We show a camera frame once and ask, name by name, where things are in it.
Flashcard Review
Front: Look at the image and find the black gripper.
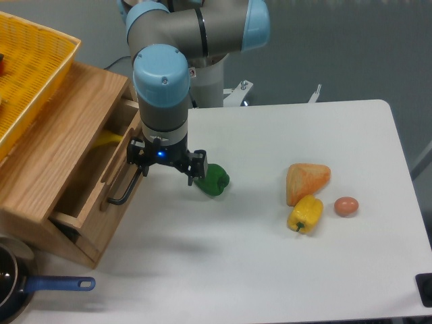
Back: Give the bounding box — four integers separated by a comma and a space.
126, 130, 207, 186

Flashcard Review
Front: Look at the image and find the wooden top drawer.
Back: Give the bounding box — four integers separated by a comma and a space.
49, 99, 141, 262

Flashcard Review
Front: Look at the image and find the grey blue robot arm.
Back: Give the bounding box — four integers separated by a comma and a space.
117, 1, 270, 181

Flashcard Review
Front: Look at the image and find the wooden drawer cabinet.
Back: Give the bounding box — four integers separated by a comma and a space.
1, 63, 137, 269

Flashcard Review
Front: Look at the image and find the green bell pepper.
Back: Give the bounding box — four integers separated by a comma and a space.
194, 163, 230, 196

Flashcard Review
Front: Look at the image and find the yellow banana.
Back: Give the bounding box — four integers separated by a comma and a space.
92, 130, 123, 149

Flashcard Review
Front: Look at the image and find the orange bread wedge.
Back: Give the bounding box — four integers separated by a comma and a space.
286, 163, 331, 207

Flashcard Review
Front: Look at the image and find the yellow bell pepper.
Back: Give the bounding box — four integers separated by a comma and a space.
287, 194, 323, 234

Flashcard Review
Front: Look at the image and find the yellow plastic basket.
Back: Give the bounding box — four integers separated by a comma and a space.
1, 11, 81, 159

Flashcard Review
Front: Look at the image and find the brown egg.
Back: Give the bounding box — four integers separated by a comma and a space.
333, 196, 359, 217

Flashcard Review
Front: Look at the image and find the black corner clamp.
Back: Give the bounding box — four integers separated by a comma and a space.
415, 273, 432, 308

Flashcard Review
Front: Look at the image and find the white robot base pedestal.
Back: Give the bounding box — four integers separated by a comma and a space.
188, 55, 254, 109

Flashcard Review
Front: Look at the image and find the black cable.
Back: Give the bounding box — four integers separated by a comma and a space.
103, 55, 131, 70

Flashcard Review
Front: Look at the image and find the blue handled frying pan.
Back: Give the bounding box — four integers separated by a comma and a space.
1, 237, 96, 323

